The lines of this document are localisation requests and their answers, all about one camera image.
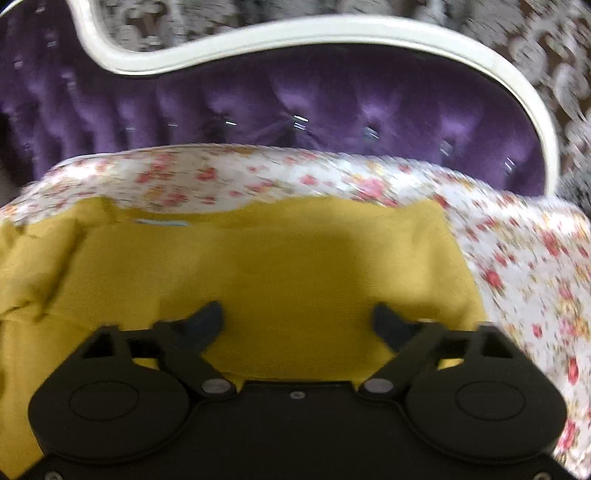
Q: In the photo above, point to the floral bedsheet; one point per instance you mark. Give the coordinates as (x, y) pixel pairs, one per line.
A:
(521, 258)

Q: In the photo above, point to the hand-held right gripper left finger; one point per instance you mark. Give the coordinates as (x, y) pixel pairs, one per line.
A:
(208, 319)

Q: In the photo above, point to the purple tufted headboard white frame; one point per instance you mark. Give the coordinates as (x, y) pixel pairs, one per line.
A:
(314, 106)

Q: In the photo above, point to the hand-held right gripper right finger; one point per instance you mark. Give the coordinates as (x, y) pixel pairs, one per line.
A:
(387, 322)

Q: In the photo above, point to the yellow knit garment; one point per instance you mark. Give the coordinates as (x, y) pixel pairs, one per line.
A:
(295, 267)

